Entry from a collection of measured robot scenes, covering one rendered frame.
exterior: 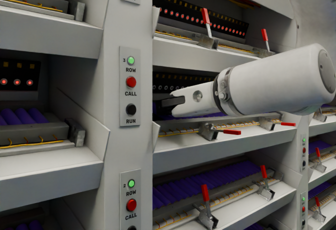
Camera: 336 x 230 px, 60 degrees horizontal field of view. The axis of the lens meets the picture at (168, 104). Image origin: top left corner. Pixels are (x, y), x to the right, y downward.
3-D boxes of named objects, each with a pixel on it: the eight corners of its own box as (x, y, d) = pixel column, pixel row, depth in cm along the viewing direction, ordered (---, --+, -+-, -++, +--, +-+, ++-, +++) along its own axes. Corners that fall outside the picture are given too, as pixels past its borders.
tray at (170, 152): (292, 141, 93) (303, 113, 90) (146, 176, 50) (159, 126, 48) (240, 116, 106) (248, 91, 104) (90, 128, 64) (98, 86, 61)
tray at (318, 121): (352, 126, 142) (364, 99, 138) (303, 138, 99) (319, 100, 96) (311, 110, 155) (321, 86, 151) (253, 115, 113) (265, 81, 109)
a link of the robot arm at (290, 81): (258, 73, 53) (227, 59, 47) (338, 53, 43) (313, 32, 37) (260, 119, 51) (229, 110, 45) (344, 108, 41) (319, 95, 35)
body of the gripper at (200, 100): (217, 115, 46) (169, 123, 54) (251, 113, 53) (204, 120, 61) (211, 69, 47) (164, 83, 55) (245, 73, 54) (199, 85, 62)
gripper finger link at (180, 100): (162, 105, 51) (161, 108, 57) (205, 100, 52) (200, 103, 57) (161, 98, 51) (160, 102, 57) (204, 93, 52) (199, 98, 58)
